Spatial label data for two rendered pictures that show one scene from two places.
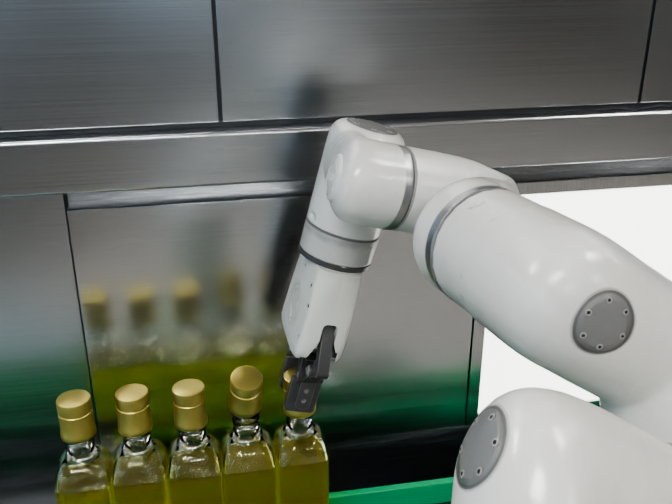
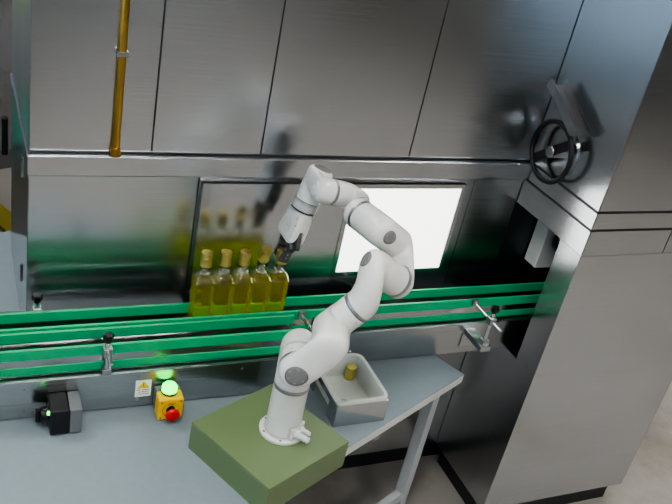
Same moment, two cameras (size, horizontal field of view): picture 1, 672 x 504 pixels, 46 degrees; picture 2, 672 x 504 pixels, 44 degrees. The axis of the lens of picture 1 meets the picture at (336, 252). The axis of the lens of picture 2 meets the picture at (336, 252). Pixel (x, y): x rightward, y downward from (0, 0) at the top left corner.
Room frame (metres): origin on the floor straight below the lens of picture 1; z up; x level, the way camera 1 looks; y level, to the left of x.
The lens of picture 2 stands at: (-1.37, 0.55, 2.35)
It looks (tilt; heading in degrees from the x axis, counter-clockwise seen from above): 28 degrees down; 342
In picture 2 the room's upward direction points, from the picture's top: 13 degrees clockwise
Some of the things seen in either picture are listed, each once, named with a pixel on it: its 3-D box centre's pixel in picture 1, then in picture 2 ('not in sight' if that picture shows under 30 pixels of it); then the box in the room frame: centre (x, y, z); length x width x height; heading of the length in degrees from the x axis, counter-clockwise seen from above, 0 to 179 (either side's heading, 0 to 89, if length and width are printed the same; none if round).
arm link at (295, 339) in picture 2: not in sight; (296, 362); (0.28, 0.05, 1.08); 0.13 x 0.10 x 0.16; 167
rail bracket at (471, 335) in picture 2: not in sight; (482, 330); (0.72, -0.69, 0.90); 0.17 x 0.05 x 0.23; 11
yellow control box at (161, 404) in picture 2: not in sight; (168, 402); (0.46, 0.35, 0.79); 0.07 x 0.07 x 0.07; 11
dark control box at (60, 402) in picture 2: not in sight; (64, 413); (0.40, 0.62, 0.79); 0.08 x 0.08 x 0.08; 11
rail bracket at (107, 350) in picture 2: not in sight; (108, 359); (0.44, 0.52, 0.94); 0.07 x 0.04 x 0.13; 11
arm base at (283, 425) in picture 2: not in sight; (290, 410); (0.28, 0.04, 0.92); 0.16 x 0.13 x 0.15; 46
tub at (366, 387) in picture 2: not in sight; (347, 387); (0.52, -0.19, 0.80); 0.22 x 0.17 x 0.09; 11
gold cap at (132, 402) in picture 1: (133, 409); (225, 258); (0.68, 0.21, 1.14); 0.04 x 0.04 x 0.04
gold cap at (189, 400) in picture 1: (189, 404); (245, 257); (0.69, 0.15, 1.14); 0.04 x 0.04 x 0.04
